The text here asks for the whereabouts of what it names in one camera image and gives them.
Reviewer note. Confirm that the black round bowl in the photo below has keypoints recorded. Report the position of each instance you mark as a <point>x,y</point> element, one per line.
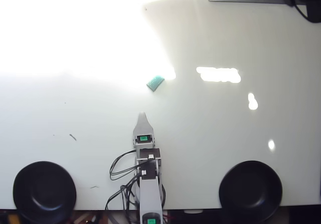
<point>250,191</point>
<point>44,192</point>

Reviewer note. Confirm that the blue cube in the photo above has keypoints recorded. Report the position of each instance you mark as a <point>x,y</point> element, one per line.
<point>155,82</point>

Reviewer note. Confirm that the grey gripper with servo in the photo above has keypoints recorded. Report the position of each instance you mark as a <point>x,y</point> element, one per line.
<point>143,141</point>

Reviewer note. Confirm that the yellow object under table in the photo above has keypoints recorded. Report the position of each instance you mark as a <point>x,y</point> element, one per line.
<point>13,219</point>

